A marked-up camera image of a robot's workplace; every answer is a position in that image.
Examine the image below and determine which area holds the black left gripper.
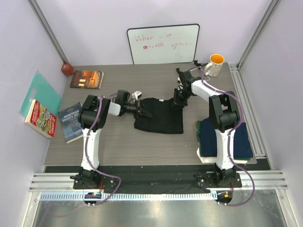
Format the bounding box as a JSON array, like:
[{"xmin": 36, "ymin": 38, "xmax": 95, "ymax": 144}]
[{"xmin": 124, "ymin": 100, "xmax": 153, "ymax": 120}]

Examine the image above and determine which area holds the orange brown cover book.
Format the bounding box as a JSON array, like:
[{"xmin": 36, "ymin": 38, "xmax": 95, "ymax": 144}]
[{"xmin": 70, "ymin": 70, "xmax": 104, "ymax": 89}]

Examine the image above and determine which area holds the white mug orange inside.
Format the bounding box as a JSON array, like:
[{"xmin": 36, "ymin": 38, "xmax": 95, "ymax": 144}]
[{"xmin": 204, "ymin": 54, "xmax": 224, "ymax": 77}]

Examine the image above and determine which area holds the blue cover book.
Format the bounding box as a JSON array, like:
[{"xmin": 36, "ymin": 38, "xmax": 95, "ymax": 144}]
[{"xmin": 58, "ymin": 102, "xmax": 83, "ymax": 143}]

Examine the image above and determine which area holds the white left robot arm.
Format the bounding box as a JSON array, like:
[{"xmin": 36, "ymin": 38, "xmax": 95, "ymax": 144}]
[{"xmin": 74, "ymin": 90, "xmax": 152, "ymax": 189}]

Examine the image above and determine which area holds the small whiteboard with red writing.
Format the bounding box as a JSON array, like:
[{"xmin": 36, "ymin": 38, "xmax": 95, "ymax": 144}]
[{"xmin": 126, "ymin": 24, "xmax": 200, "ymax": 64}]

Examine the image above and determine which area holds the teal plastic cutting board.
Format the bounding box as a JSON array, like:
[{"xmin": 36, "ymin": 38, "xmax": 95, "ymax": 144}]
[{"xmin": 19, "ymin": 71, "xmax": 62, "ymax": 118}]

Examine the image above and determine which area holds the white folded t shirt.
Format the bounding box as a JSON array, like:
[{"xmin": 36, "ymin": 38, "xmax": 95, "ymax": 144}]
[{"xmin": 196, "ymin": 122, "xmax": 256, "ymax": 164}]

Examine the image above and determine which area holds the red brown die block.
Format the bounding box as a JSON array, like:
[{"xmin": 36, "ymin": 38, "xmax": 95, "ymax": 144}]
[{"xmin": 61, "ymin": 63, "xmax": 74, "ymax": 76}]

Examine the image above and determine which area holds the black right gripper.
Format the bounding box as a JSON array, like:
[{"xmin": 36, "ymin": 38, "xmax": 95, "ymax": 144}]
[{"xmin": 171, "ymin": 88, "xmax": 191, "ymax": 112}]

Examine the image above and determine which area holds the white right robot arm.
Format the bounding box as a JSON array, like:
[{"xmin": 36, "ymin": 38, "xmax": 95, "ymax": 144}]
[{"xmin": 172, "ymin": 68, "xmax": 243, "ymax": 187}]

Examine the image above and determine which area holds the red white cover book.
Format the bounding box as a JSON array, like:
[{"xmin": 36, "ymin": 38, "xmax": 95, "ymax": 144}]
[{"xmin": 24, "ymin": 99, "xmax": 57, "ymax": 138}]

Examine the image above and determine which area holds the black wire book stand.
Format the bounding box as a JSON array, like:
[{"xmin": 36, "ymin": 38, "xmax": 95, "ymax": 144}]
[{"xmin": 176, "ymin": 60, "xmax": 210, "ymax": 82}]

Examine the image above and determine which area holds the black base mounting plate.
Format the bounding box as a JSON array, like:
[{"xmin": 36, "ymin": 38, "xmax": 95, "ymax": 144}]
[{"xmin": 71, "ymin": 165, "xmax": 242, "ymax": 192}]

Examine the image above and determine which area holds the black t shirt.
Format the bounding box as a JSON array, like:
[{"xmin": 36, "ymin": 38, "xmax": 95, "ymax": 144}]
[{"xmin": 134, "ymin": 98, "xmax": 184, "ymax": 134}]

